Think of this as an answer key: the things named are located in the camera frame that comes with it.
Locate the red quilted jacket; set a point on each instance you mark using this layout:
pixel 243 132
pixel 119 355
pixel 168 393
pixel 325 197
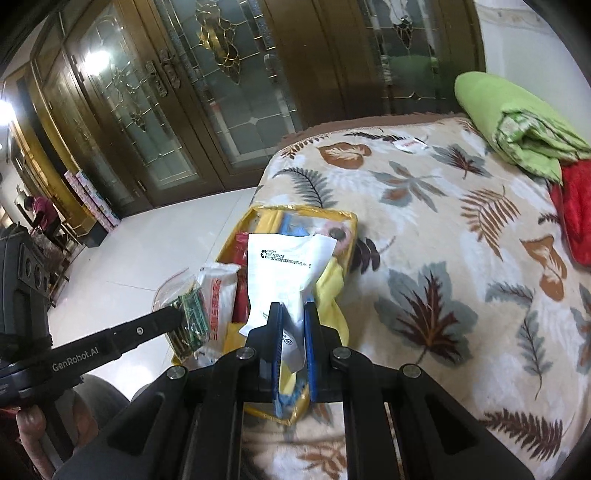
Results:
pixel 577 207

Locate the clear bag of green items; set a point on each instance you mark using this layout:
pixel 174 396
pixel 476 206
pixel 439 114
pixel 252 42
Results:
pixel 191 309

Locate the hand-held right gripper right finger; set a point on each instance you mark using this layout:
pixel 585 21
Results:
pixel 311 350

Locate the white plastic bag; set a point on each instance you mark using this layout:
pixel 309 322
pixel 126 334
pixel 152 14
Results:
pixel 281 267

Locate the small white red-print packet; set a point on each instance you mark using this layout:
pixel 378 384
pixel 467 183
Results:
pixel 408 144

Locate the person's grey clothing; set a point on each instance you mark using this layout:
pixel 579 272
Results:
pixel 97 392

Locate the yellow storage bag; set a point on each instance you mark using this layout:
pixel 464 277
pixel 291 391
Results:
pixel 323 216

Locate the blue cloth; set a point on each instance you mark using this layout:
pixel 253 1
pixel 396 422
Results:
pixel 300 228

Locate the stack of white pink boxes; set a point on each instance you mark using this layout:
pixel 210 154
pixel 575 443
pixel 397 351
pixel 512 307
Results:
pixel 92 198

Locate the white packet with red print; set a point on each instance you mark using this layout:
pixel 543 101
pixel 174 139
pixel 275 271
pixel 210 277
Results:
pixel 219 300

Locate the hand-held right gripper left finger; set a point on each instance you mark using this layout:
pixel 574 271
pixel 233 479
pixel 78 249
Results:
pixel 265 341

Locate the wooden glass door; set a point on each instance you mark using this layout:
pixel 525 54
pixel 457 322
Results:
pixel 106 115
pixel 406 55
pixel 244 92

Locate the pink fluffy round pad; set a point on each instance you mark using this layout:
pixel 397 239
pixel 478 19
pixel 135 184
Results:
pixel 342 249

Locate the leaf-print blanket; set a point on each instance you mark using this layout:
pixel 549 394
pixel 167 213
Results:
pixel 438 240

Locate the person's left hand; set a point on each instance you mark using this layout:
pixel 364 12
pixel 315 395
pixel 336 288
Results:
pixel 32 429

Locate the dark wooden chair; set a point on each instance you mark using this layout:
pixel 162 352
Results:
pixel 57 251

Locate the green folded quilt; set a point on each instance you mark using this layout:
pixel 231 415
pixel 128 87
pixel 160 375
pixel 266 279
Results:
pixel 508 110

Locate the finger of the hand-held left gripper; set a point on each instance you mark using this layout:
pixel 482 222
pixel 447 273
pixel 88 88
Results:
pixel 147 325

